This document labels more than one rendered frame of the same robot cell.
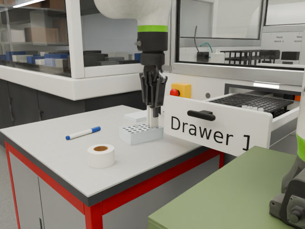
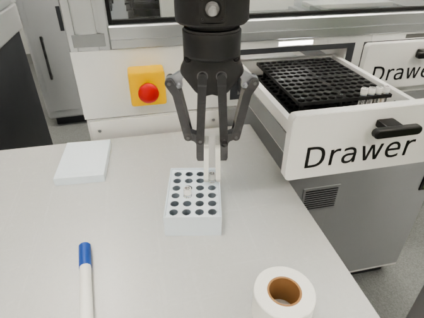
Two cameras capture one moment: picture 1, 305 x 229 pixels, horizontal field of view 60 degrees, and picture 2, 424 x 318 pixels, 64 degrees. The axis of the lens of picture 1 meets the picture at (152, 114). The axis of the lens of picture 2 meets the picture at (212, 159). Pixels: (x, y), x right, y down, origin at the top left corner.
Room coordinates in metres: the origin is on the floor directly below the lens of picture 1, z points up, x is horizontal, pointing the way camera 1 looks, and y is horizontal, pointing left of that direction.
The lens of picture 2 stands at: (0.59, 0.38, 1.14)
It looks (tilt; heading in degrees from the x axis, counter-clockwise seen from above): 33 degrees down; 302
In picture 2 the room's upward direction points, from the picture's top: straight up
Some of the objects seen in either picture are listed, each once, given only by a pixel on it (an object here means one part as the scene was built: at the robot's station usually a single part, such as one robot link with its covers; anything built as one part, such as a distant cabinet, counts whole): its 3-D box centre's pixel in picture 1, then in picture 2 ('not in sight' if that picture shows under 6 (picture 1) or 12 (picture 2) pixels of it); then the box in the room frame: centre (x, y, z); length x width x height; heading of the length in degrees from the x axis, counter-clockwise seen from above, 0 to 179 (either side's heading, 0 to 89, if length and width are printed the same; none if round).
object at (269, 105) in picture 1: (247, 112); (314, 91); (0.76, -0.28, 0.87); 0.22 x 0.18 x 0.06; 135
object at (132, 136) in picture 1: (140, 132); (194, 199); (0.84, 0.04, 0.78); 0.12 x 0.08 x 0.04; 123
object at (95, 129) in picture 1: (84, 132); (85, 284); (0.87, 0.24, 0.77); 0.14 x 0.02 x 0.02; 141
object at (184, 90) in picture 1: (180, 92); (147, 86); (1.06, -0.11, 0.88); 0.07 x 0.05 x 0.07; 45
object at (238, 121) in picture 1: (209, 125); (374, 137); (0.62, -0.14, 0.87); 0.29 x 0.02 x 0.11; 45
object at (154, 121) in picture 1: (154, 116); (217, 159); (0.82, -0.01, 0.84); 0.03 x 0.01 x 0.07; 123
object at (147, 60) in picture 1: (152, 67); (211, 60); (0.83, 0.00, 1.00); 0.08 x 0.07 x 0.09; 33
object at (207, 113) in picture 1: (204, 114); (391, 127); (0.60, -0.12, 0.91); 0.07 x 0.04 x 0.01; 45
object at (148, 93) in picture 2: (174, 93); (148, 92); (1.03, -0.09, 0.88); 0.04 x 0.03 x 0.04; 45
